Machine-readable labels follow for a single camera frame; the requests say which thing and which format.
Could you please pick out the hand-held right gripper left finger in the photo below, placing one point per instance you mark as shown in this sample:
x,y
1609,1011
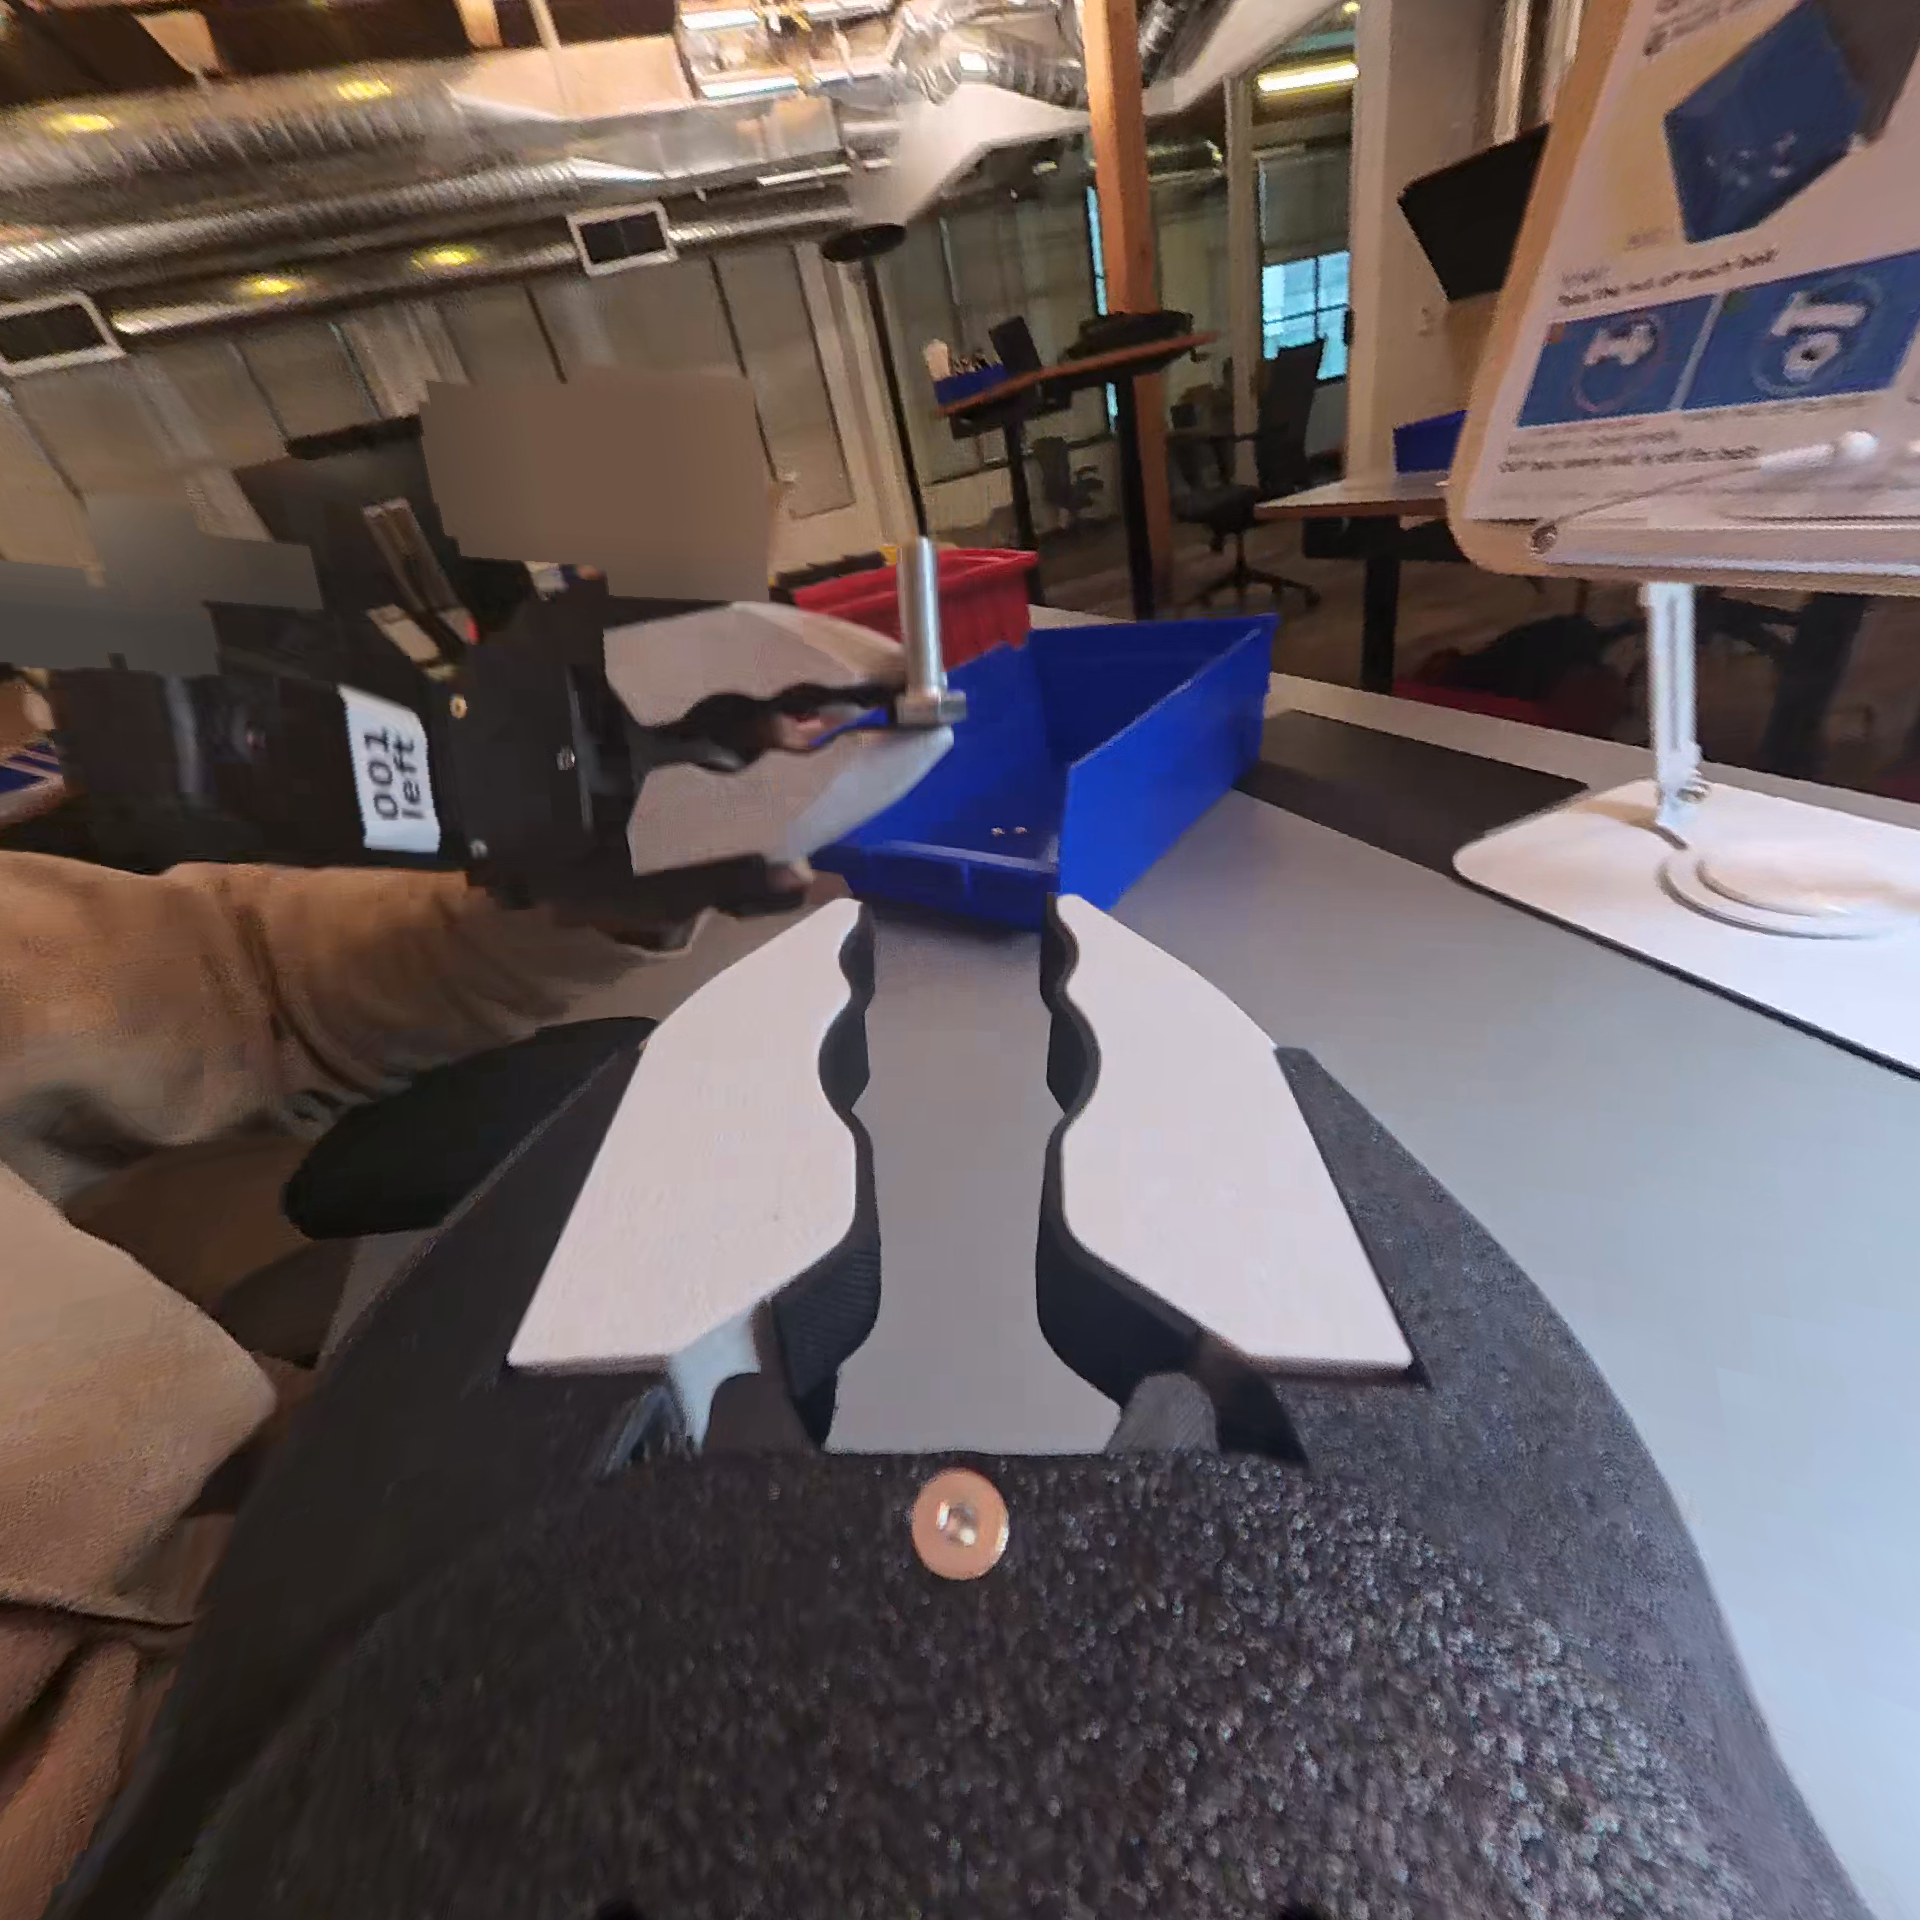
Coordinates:
x,y
704,1171

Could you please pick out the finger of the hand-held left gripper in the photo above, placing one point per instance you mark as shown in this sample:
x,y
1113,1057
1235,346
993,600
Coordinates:
x,y
780,803
750,652

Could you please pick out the person's left hand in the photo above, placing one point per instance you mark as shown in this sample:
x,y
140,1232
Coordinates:
x,y
787,873

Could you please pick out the black floor lamp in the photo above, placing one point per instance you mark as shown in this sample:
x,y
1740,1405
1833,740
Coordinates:
x,y
861,240

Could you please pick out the white instruction sign stand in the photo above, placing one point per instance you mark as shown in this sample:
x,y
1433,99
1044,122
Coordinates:
x,y
1650,224

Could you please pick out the black chair armrest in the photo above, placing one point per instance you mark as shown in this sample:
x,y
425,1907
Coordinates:
x,y
421,1140

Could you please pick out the wooden post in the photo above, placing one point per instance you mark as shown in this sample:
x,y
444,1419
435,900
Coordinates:
x,y
1124,224

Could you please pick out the black office chair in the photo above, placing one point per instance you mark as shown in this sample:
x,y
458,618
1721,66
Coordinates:
x,y
1276,435

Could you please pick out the blue plastic bin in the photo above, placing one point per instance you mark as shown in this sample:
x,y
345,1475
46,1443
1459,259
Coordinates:
x,y
1140,721
1425,436

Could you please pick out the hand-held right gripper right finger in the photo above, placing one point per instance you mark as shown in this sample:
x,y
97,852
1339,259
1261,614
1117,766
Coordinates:
x,y
1213,1185

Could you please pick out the wooden standing desk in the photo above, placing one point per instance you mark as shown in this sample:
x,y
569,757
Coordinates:
x,y
1109,356

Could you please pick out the person's left forearm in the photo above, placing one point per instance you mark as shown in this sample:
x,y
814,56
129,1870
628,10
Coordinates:
x,y
224,973

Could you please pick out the red plastic bin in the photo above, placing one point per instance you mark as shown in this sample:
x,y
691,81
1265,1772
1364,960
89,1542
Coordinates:
x,y
974,579

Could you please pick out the silver air duct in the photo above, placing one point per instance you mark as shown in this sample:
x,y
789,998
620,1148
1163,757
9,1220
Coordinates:
x,y
224,148

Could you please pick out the thick silver hex bolt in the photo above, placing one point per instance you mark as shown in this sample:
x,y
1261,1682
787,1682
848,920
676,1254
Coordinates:
x,y
921,628

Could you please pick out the black monitor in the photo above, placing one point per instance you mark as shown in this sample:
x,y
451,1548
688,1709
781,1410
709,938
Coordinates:
x,y
329,510

